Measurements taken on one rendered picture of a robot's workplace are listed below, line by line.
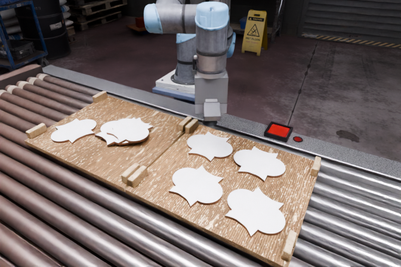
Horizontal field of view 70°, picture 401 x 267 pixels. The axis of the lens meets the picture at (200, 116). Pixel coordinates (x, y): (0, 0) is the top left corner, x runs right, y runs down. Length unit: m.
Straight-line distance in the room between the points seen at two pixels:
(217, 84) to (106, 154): 0.39
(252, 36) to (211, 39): 3.73
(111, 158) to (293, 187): 0.50
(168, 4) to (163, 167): 0.44
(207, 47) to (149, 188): 0.37
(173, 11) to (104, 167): 0.46
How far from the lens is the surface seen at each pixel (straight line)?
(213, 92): 0.73
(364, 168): 0.94
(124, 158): 0.85
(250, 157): 0.82
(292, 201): 0.74
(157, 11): 0.79
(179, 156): 0.83
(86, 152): 0.91
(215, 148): 0.85
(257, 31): 4.38
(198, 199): 0.70
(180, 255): 0.65
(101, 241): 0.70
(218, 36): 0.67
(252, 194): 0.72
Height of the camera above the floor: 1.47
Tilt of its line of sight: 32 degrees down
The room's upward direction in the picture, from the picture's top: straight up
